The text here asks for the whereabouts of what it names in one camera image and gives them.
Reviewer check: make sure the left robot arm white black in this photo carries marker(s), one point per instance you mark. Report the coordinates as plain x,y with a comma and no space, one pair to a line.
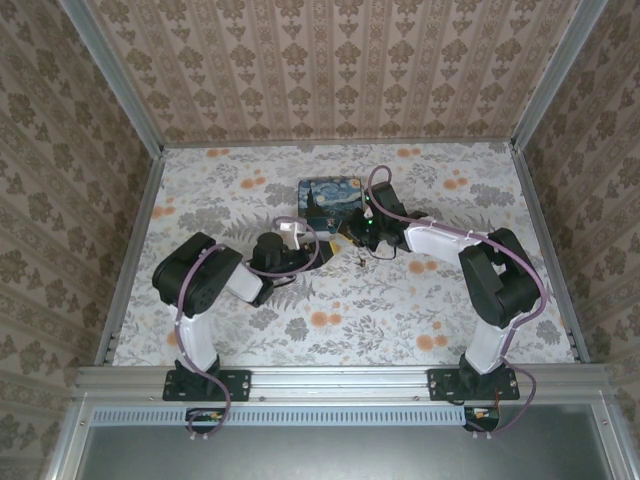
195,340

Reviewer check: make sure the small electronics board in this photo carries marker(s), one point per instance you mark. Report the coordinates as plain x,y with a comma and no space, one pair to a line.
482,417
205,419

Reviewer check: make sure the aluminium frame post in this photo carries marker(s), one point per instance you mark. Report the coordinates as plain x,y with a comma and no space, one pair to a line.
555,75
112,75

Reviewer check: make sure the aluminium side rail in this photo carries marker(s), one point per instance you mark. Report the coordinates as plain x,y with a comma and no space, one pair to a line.
550,250
132,260

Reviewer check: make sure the grey metal sheet panel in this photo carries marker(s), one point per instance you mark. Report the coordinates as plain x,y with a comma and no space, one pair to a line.
340,452

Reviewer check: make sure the small metal key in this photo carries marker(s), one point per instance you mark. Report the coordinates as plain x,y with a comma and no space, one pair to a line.
361,261

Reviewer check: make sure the blue starry night print box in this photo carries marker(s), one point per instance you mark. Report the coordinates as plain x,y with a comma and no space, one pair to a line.
330,197

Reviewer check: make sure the aluminium front rail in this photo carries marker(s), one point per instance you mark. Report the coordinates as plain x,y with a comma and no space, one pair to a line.
340,382

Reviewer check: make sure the floral patterned table cover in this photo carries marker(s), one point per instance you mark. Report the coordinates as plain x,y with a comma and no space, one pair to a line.
350,310

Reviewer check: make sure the small padlock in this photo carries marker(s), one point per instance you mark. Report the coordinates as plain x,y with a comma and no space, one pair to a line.
330,224

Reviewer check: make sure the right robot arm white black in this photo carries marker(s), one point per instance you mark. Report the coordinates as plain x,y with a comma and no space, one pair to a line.
487,345

